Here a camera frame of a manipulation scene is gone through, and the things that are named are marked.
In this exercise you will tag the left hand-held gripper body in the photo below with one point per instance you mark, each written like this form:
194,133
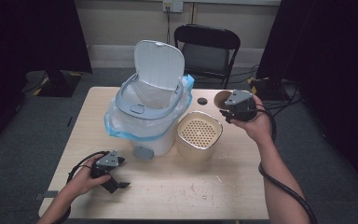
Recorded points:
105,163

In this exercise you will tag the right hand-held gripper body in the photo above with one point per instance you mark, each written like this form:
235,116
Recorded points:
242,107

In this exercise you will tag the brown paper cup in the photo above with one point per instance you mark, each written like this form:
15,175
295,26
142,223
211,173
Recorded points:
220,99

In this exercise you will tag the white grey-lidded pedal trash can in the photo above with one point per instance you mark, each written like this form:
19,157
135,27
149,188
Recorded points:
158,62

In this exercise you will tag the person's right hand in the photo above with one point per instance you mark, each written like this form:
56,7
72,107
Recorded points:
258,124

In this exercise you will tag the person's left hand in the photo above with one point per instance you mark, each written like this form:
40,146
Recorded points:
82,182

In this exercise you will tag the black yellow-striped floor box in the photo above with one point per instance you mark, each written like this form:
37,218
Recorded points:
268,88

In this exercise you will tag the beige perforated strainer bucket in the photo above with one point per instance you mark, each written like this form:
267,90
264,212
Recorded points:
199,132

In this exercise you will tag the clear blue-edged trash bag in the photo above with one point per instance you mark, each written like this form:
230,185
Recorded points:
121,124

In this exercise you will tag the black folding chair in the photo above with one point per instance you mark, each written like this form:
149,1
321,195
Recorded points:
205,57

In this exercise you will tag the grey tape strip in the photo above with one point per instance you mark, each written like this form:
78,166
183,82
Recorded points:
47,194

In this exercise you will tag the black stand base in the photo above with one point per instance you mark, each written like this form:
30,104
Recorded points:
59,84

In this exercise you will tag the black curtain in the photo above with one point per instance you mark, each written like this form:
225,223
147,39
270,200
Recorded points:
329,62
28,46

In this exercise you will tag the white wall outlet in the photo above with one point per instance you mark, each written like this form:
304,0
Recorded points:
173,5

